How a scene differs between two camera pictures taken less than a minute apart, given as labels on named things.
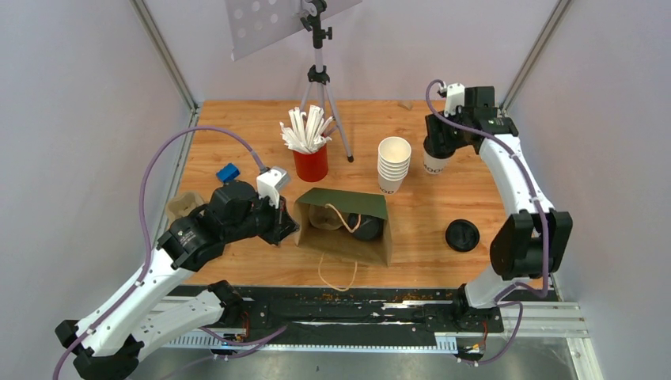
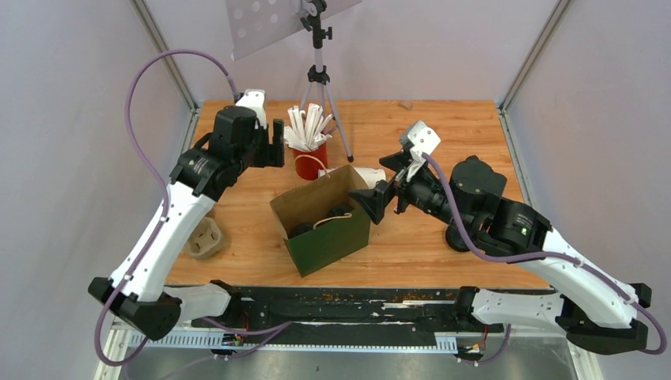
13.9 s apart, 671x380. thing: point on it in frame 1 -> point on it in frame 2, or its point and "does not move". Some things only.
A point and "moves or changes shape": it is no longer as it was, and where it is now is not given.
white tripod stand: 319,74 does not move
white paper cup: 380,229 -> 339,210
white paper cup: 436,157 -> 300,228
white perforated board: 255,24 does not move
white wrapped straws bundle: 306,131 does not move
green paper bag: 340,241 moves or changes shape
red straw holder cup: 312,167 does not move
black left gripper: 283,226 -> 274,153
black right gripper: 434,125 -> 374,200
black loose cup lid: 462,235 does not move
